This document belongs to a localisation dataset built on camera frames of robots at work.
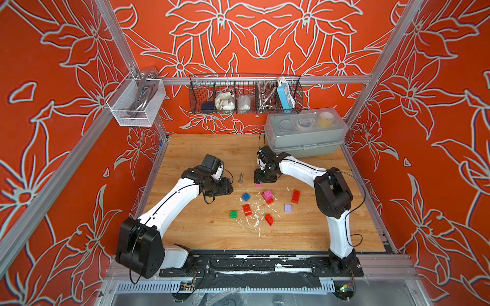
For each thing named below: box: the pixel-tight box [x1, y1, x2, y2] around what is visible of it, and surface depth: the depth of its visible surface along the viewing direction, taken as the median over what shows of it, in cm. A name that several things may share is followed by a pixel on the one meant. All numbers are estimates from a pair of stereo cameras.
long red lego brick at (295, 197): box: [290, 188, 301, 204], surface depth 92 cm
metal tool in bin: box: [127, 71, 158, 120], surface depth 87 cm
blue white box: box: [276, 76, 297, 114], surface depth 89 cm
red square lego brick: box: [243, 204, 253, 217], surface depth 89 cm
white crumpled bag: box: [215, 91, 236, 111], surface depth 92 cm
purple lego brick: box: [284, 204, 293, 213], surface depth 89 cm
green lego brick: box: [229, 209, 238, 219], surface depth 87 cm
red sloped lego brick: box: [264, 213, 274, 227], surface depth 86 cm
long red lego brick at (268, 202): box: [261, 191, 275, 205], surface depth 92 cm
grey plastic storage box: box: [264, 107, 349, 159], surface depth 102 cm
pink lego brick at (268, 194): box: [263, 189, 274, 201], surface depth 90 cm
